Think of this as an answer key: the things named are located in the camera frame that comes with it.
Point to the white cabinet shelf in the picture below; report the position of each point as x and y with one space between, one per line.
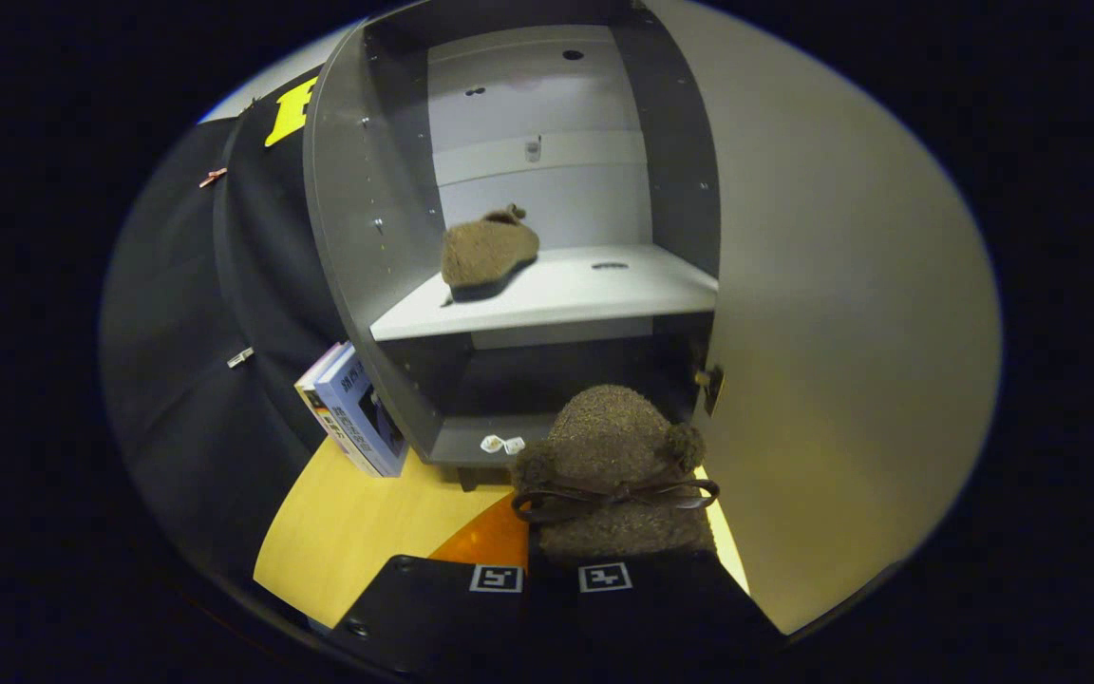
585 290

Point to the red clip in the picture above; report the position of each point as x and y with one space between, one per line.
213 177

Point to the brown fuzzy shoe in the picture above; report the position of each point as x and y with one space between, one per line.
485 252
609 446

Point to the grey shoe cabinet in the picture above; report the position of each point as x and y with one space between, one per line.
348 190

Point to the silver clip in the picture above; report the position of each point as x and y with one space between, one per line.
239 357

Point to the beige shoe cabinet door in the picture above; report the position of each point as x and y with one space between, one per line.
841 285

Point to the light blue book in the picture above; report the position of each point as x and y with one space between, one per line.
362 418

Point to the black backdrop cloth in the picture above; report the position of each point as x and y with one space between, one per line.
177 332

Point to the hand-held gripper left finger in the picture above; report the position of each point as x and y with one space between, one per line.
443 617

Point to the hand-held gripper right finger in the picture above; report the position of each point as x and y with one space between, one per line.
651 617

